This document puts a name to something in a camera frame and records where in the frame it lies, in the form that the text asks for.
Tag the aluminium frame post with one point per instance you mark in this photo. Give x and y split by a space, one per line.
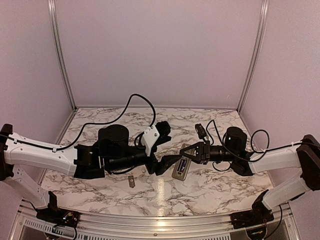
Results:
261 28
59 52

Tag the left aluminium frame post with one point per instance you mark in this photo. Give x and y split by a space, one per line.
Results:
59 52

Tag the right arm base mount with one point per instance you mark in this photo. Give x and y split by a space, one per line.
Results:
249 218

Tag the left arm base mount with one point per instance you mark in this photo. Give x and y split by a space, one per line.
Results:
61 217

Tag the black battery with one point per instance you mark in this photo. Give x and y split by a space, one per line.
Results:
182 166

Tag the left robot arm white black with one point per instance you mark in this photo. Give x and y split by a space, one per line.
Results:
111 154

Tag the white remote control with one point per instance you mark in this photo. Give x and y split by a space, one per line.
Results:
178 176

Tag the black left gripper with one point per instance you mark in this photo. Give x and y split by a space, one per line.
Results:
157 166

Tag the grey battery cover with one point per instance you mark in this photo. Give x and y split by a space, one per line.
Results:
131 181

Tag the right aluminium frame post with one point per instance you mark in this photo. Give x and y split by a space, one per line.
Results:
261 28

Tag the front aluminium rail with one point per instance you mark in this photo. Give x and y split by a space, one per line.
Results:
96 226

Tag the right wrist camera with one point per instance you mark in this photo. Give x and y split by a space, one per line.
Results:
201 132

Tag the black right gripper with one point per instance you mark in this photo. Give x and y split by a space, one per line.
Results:
200 158

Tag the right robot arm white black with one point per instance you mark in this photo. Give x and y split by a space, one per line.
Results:
303 155

